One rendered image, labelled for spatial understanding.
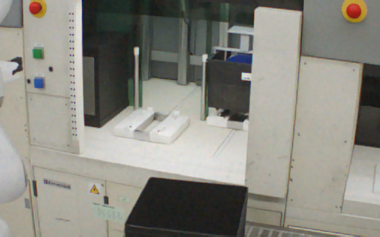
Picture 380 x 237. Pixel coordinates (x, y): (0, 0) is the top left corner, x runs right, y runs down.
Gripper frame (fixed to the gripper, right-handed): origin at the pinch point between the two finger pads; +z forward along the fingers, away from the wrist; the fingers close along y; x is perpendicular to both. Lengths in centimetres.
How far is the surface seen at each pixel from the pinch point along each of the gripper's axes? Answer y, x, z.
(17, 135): -10.6, -30.0, 12.5
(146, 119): 25, -30, 44
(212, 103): 46, -24, 54
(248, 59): 56, -9, 64
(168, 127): 35, -30, 39
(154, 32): 4, -12, 102
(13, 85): -10.9, -12.2, 12.5
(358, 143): 101, -33, 57
